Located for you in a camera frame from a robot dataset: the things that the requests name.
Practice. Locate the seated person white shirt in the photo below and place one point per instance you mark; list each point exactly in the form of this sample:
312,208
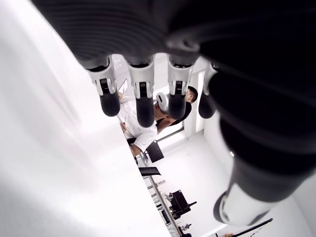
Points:
143,138

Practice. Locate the dark haired standing person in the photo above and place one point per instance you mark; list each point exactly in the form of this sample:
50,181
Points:
192,95

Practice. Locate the black office chair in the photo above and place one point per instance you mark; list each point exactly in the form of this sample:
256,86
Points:
155,151

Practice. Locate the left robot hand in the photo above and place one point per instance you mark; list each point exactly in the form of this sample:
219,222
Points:
247,74

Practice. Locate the black device on stand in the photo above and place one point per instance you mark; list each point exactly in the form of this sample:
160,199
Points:
181,202

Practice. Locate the white VR headset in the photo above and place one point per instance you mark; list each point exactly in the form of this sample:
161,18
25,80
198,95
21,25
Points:
163,101

